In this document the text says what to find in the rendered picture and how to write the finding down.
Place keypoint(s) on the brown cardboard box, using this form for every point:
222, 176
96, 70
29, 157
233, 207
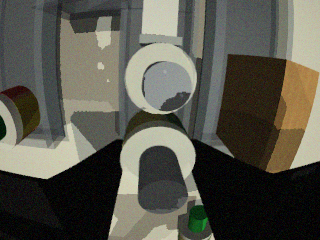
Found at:
265, 109

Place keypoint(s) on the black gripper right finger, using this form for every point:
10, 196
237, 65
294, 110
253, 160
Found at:
241, 201

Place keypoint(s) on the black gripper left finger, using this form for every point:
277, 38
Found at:
78, 203

